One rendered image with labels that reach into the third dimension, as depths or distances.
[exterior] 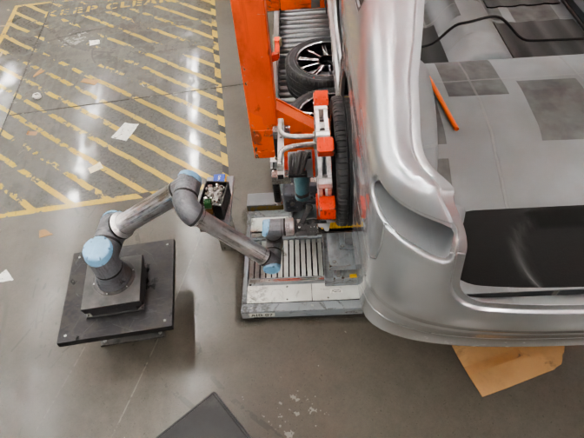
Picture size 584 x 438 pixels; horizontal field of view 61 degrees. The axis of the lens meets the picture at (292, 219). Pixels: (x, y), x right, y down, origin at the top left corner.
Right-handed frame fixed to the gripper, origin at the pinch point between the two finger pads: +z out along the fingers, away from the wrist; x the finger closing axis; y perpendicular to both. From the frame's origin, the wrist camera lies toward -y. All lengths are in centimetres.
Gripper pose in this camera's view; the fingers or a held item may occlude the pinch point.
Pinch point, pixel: (333, 220)
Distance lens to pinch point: 257.8
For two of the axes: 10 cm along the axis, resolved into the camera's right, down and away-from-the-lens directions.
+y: 0.5, 10.0, 0.6
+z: 10.0, -0.5, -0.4
